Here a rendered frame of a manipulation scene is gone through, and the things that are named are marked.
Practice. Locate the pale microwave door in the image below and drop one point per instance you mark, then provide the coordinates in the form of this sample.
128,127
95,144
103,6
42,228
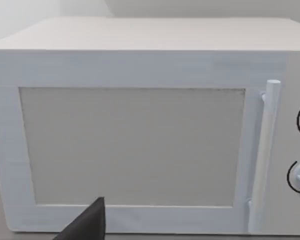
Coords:
130,145

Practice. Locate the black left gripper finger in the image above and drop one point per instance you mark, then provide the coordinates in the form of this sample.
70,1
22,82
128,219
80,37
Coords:
90,222

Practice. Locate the pale microwave oven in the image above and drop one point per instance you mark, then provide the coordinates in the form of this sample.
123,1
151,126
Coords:
150,37

